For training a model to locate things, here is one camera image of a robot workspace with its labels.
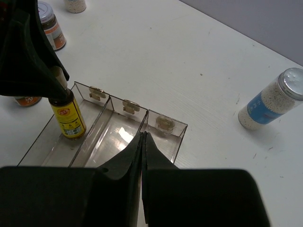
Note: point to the brown spice jar white lid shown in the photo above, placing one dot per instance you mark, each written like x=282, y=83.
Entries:
x=26, y=101

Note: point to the blue label sesame shaker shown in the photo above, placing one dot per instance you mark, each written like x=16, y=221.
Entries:
x=75, y=6
x=280, y=96

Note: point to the yellow label sauce bottle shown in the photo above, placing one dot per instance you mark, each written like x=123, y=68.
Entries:
x=67, y=111

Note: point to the clear acrylic three-compartment organizer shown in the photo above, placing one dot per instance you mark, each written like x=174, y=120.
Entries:
x=112, y=124

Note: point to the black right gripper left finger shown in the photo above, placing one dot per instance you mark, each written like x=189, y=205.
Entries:
x=114, y=195

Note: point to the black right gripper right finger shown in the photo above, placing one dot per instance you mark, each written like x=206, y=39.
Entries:
x=165, y=191

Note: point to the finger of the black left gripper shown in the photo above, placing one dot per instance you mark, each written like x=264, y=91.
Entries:
x=18, y=62
x=46, y=55

